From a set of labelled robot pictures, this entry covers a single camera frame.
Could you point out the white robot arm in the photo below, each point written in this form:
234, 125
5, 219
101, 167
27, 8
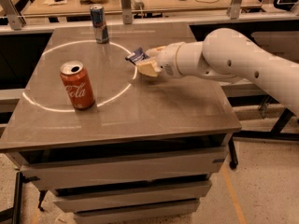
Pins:
227, 56

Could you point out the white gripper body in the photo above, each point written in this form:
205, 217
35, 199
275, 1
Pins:
167, 60

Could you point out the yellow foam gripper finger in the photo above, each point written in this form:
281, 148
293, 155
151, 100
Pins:
148, 68
154, 52

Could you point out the red coca-cola can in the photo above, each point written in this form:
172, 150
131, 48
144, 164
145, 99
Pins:
77, 84

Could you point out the grey drawer cabinet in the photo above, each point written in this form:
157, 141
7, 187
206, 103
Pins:
147, 147

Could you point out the blue rxbar blueberry wrapper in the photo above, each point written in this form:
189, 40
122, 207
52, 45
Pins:
136, 56

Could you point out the blue silver redbull can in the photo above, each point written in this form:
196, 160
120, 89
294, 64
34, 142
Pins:
99, 23

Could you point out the right metal bracket post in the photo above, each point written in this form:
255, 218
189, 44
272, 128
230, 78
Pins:
234, 9

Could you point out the middle metal bracket post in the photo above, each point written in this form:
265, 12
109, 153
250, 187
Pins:
126, 10

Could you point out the black metal stand frame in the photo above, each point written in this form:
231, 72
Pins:
261, 104

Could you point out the left metal bracket post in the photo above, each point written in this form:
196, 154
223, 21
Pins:
14, 17

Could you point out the metal bracket post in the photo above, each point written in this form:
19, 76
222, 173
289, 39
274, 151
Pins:
234, 9
126, 10
14, 17

